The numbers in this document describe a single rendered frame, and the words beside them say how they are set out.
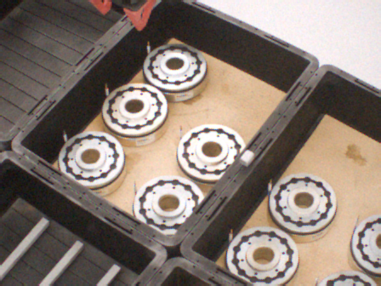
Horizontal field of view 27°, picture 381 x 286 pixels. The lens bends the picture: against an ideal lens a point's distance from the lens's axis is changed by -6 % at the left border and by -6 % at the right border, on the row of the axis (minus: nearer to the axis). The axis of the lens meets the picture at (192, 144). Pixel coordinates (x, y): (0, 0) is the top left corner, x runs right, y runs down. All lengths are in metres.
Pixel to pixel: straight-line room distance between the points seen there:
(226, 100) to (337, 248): 0.32
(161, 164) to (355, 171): 0.30
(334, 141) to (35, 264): 0.50
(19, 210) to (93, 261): 0.15
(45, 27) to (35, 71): 0.11
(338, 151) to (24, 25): 0.61
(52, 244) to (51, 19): 0.47
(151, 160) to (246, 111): 0.17
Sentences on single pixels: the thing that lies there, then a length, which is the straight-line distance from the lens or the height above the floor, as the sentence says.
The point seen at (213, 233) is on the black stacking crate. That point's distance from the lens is 1.10.
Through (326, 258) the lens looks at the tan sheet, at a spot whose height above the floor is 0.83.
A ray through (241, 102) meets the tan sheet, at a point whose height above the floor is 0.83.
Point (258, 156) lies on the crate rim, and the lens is 1.15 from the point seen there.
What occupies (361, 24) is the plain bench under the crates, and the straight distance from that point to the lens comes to 1.67.
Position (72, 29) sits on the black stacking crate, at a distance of 1.46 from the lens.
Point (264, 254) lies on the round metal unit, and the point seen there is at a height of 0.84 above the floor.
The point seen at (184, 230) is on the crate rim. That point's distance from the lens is 1.07.
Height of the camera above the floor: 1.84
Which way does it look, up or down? 53 degrees down
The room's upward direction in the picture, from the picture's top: 2 degrees counter-clockwise
